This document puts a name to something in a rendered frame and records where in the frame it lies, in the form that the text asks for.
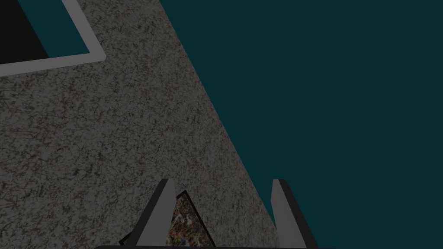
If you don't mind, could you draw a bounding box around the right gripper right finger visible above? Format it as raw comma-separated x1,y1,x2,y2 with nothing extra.
270,179,318,249

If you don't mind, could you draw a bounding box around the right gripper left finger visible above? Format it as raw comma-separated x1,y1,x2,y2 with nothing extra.
126,178,177,247

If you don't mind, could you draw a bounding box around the black-framed mottled picture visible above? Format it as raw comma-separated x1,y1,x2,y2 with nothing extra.
119,190,217,248

